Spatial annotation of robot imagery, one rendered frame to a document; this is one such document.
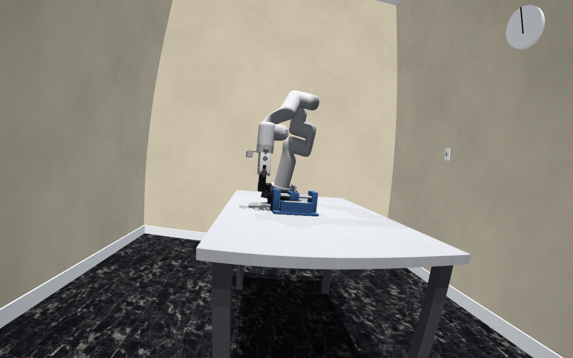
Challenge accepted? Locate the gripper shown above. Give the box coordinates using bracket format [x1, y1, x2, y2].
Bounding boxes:
[257, 151, 273, 192]

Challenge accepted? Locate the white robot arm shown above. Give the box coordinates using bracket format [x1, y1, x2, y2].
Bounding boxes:
[246, 90, 319, 190]

